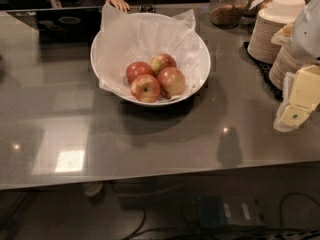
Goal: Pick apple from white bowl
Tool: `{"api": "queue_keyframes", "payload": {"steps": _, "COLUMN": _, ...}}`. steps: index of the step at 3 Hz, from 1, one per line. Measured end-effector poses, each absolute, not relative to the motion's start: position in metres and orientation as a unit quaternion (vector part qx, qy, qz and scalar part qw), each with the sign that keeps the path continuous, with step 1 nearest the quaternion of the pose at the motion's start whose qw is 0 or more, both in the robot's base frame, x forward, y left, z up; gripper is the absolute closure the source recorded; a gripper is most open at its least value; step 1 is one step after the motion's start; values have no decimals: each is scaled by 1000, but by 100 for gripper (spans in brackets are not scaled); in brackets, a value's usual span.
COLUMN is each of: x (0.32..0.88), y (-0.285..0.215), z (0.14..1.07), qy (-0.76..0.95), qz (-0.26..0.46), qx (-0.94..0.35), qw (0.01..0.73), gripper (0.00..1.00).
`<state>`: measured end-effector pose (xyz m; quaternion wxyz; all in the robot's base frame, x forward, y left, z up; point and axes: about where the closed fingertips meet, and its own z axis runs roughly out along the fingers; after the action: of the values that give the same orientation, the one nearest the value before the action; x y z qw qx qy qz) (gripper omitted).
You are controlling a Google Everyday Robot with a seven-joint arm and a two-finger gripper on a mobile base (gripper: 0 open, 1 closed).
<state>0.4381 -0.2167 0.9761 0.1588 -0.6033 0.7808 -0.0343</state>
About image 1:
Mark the back stack of paper plates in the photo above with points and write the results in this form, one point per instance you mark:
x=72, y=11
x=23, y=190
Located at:
x=260, y=46

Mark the back right yellowish apple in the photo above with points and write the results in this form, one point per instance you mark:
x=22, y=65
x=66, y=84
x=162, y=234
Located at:
x=161, y=61

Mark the stack of paper plates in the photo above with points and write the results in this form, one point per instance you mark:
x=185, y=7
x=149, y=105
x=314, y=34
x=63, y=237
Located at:
x=260, y=46
x=284, y=62

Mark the black mat under plates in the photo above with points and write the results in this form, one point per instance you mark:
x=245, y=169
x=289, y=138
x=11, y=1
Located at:
x=264, y=70

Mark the white paper liner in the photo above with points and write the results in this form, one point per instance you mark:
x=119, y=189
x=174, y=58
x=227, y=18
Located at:
x=133, y=40

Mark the white bowl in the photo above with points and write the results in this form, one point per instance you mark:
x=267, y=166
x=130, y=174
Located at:
x=201, y=64

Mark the black induction cooktop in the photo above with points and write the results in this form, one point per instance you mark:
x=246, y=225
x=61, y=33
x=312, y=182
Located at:
x=63, y=24

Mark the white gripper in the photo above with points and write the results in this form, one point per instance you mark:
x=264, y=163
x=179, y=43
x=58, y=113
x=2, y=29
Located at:
x=307, y=34

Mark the front stack of paper plates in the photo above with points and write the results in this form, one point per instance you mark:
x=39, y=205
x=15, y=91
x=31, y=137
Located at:
x=284, y=62

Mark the glass jar with cereal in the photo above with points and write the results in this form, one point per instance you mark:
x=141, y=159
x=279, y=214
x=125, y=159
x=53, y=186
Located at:
x=227, y=13

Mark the white paper bowls stack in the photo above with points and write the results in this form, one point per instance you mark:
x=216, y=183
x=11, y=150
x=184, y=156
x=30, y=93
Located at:
x=284, y=11

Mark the red apple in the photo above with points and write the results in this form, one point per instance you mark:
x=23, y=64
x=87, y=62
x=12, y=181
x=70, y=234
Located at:
x=172, y=82
x=137, y=69
x=146, y=88

